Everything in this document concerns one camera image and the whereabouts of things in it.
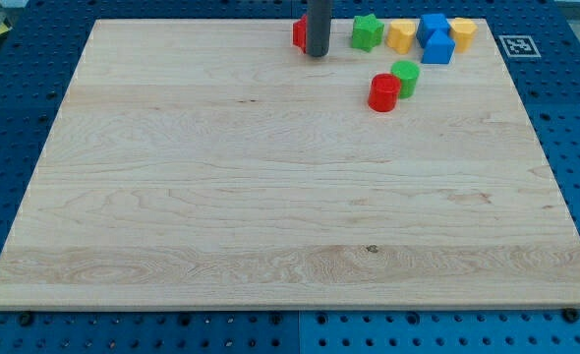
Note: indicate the red star block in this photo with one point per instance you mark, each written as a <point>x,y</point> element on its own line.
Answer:
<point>299,33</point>

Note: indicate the green star block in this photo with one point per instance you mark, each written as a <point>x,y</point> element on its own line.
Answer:
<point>367,32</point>

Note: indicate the light wooden board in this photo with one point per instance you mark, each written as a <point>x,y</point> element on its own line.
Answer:
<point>211,165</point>

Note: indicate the red cylinder block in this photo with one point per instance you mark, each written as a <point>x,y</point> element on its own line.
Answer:
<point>384,92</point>

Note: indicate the green cylinder block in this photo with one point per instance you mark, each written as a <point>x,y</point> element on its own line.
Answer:
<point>408,73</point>

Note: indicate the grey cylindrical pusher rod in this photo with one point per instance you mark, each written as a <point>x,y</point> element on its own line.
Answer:
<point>318,27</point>

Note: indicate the yellow heart block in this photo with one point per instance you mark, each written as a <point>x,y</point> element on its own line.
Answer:
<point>401,33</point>

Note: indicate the blue triangle block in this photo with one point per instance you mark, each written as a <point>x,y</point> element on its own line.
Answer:
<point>439,49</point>

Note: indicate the blue cube block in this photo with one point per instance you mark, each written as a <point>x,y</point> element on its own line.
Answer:
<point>429,24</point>

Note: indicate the yellow hexagon block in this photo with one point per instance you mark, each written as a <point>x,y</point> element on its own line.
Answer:
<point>463,32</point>

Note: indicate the white fiducial marker tag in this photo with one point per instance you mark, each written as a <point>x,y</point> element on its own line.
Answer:
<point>519,46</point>

